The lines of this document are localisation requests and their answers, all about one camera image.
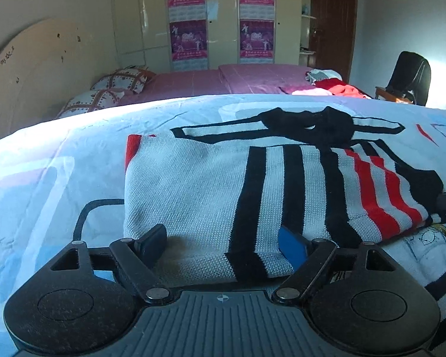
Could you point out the white red black striped sweater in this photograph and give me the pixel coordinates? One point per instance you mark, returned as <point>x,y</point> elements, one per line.
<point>224,190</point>

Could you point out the light blue patterned bedsheet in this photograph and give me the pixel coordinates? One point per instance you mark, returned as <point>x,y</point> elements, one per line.
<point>71,284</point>

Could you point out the wooden chair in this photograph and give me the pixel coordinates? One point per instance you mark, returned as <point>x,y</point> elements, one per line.
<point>382,94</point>

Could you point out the near patterned pillow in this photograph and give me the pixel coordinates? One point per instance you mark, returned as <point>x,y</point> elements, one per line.
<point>93,100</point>

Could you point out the patterned pillow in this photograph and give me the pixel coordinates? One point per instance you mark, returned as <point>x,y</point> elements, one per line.
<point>132,78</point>
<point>93,100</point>

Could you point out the white pink folded garment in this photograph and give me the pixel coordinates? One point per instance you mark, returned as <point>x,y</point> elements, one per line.
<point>304,90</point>

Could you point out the red garment on bed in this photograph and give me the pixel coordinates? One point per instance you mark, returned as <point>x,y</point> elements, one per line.
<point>339,88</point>

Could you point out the far patterned pillow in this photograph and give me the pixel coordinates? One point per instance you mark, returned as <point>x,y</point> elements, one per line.
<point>132,78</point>

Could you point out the grey white folded garment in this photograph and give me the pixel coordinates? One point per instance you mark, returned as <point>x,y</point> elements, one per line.
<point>317,75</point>

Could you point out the pink bed cover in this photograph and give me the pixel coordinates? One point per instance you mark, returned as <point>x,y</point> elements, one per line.
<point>226,79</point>

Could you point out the round cream wooden board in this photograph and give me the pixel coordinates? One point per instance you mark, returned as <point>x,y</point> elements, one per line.
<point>49,63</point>

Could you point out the lower left pink poster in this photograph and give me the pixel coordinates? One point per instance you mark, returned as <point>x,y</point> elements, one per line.
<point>189,45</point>

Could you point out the lower right pink poster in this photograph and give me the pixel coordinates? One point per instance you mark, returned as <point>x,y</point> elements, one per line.
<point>256,45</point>

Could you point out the cream wardrobe with doors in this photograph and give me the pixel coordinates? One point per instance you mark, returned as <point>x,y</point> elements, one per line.
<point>142,33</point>

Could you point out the brown wooden door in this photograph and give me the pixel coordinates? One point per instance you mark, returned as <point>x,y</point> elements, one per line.
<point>332,34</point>

